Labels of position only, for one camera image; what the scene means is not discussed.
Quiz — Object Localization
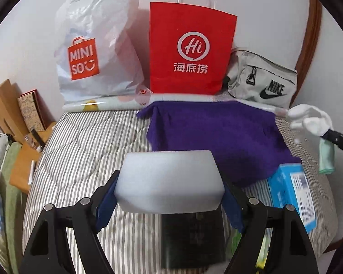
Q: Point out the red Haidilao paper bag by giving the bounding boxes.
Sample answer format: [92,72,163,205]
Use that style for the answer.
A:
[149,0,237,95]

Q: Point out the blue tissue pack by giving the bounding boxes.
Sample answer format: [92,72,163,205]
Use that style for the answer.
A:
[268,163,317,233]

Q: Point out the white sponge block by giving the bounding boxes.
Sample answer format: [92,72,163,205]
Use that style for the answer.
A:
[115,150,224,214]

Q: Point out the yellow mesh pouch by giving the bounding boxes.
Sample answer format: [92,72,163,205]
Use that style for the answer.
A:
[256,235,271,270]

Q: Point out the purple towel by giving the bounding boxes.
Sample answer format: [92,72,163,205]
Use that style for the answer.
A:
[137,101,301,187]

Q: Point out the wooden headboard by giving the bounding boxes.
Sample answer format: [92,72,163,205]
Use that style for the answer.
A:
[0,79,29,144]

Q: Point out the white Miniso plastic bag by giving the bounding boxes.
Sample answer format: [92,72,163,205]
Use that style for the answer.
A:
[54,0,146,103]

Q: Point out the brown door frame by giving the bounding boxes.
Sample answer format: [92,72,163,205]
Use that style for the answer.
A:
[291,0,322,105]

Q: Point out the rolled patterned paper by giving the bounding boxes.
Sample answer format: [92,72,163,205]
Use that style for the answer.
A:
[62,93,288,118]

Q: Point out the patterned notebook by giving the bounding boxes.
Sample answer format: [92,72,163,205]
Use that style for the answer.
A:
[18,89,48,132]

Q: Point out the wooden bedside shelf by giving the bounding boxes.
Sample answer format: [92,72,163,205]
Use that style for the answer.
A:
[8,121,58,194]

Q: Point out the white and green glove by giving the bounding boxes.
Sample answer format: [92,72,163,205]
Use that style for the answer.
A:
[287,104,335,174]

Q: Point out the striped mattress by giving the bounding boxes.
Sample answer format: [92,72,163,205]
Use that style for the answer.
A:
[22,110,338,273]

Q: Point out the grey Nike bag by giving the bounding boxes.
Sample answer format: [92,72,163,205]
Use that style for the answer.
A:
[227,48,297,109]

